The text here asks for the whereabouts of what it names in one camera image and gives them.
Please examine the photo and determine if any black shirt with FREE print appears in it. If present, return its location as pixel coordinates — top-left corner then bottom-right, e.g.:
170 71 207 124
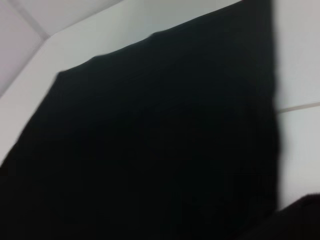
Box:
0 0 320 240

